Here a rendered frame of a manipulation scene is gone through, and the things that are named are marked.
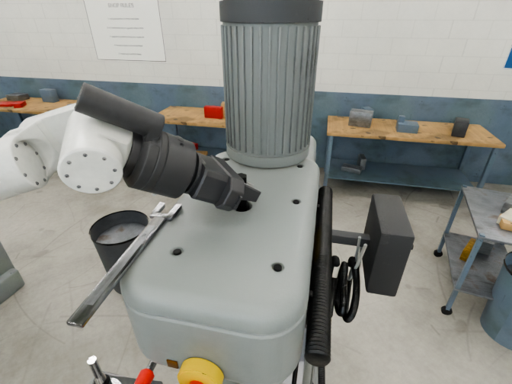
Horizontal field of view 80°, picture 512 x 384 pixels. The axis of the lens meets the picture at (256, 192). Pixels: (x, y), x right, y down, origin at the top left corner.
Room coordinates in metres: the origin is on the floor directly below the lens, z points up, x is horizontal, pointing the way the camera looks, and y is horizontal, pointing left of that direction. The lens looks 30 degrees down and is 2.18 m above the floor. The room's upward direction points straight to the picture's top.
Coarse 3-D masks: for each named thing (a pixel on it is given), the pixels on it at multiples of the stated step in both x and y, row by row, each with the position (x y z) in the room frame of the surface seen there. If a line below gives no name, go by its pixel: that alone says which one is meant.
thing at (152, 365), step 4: (148, 364) 0.28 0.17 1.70; (152, 364) 0.28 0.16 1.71; (148, 368) 0.27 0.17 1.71; (152, 368) 0.27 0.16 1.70; (140, 372) 0.26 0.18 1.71; (144, 372) 0.26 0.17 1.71; (148, 372) 0.26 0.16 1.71; (152, 372) 0.27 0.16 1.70; (140, 376) 0.26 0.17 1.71; (144, 376) 0.26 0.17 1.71; (148, 376) 0.26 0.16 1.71; (152, 376) 0.26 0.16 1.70; (136, 380) 0.25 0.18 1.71; (140, 380) 0.25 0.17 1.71; (144, 380) 0.25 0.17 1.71; (148, 380) 0.25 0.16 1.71
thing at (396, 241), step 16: (384, 208) 0.69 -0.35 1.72; (400, 208) 0.69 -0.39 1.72; (368, 224) 0.74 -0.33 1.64; (384, 224) 0.62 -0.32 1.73; (400, 224) 0.62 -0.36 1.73; (384, 240) 0.58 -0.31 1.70; (400, 240) 0.58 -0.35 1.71; (368, 256) 0.65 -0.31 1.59; (384, 256) 0.58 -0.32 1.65; (400, 256) 0.57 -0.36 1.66; (368, 272) 0.61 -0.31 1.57; (384, 272) 0.58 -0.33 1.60; (400, 272) 0.57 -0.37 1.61; (368, 288) 0.59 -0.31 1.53; (384, 288) 0.58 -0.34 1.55
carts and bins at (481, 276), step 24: (480, 192) 2.30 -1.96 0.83; (504, 192) 2.30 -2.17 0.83; (120, 216) 2.29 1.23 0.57; (144, 216) 2.26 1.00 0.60; (480, 216) 1.93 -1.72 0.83; (504, 216) 1.84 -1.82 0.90; (96, 240) 2.05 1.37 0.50; (120, 240) 2.04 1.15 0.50; (456, 240) 2.28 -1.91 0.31; (480, 240) 1.69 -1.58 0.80; (504, 240) 1.65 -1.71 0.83; (456, 264) 1.95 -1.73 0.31; (480, 264) 1.95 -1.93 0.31; (504, 264) 1.64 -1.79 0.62; (456, 288) 1.69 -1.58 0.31; (480, 288) 1.69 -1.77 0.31; (504, 288) 1.55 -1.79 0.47; (504, 312) 1.48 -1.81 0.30; (504, 336) 1.42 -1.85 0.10
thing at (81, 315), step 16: (160, 208) 0.43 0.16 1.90; (176, 208) 0.43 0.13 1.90; (160, 224) 0.39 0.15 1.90; (144, 240) 0.35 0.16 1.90; (128, 256) 0.31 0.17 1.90; (112, 272) 0.29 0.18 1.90; (96, 288) 0.26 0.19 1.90; (112, 288) 0.26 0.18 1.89; (96, 304) 0.24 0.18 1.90; (80, 320) 0.21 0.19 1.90
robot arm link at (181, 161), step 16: (176, 144) 0.39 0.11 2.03; (192, 144) 0.41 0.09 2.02; (176, 160) 0.37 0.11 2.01; (192, 160) 0.38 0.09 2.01; (208, 160) 0.44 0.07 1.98; (176, 176) 0.36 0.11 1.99; (192, 176) 0.37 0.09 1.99; (208, 176) 0.38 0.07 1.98; (224, 176) 0.40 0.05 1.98; (160, 192) 0.36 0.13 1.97; (176, 192) 0.37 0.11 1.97; (192, 192) 0.38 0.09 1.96; (208, 192) 0.38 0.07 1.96; (224, 192) 0.39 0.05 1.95; (240, 192) 0.39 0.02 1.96; (224, 208) 0.38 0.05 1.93
